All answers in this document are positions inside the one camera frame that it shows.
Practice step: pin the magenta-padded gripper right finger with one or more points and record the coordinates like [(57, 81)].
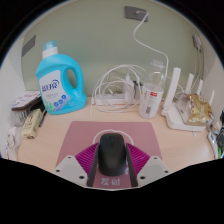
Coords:
[(155, 168)]

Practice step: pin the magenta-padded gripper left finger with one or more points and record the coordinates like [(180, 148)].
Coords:
[(68, 168)]

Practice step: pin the black computer mouse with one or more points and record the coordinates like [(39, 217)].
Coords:
[(112, 155)]

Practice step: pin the pink mouse pad with drawing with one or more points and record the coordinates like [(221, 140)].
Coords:
[(80, 133)]

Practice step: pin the black pen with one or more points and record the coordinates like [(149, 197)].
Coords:
[(42, 118)]

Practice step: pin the cream cardboard box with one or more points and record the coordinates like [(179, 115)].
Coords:
[(31, 124)]

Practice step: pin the white router with antennas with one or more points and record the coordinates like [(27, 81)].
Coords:
[(173, 113)]

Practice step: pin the white flat remote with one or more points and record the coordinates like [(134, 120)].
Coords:
[(212, 141)]

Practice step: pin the crumpled clear plastic bag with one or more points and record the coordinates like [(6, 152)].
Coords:
[(13, 133)]

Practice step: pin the clear bottle with red label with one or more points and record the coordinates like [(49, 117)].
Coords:
[(150, 100)]

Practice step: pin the black and green device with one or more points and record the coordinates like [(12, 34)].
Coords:
[(221, 136)]

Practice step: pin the gold foil snack bag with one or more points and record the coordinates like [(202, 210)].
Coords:
[(200, 110)]

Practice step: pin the stack of flat booklets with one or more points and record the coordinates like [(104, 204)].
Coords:
[(26, 100)]

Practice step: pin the white power strip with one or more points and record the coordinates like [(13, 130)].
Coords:
[(110, 99)]

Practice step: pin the white charger block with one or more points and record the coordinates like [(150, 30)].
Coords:
[(128, 90)]

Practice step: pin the blue detergent bottle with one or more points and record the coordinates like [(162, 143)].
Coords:
[(50, 71)]

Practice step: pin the grey wall panel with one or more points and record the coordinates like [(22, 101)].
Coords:
[(29, 45)]

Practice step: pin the wall socket with plugs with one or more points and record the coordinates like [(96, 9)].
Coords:
[(197, 42)]

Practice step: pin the grey wall socket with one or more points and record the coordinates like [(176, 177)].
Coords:
[(135, 13)]

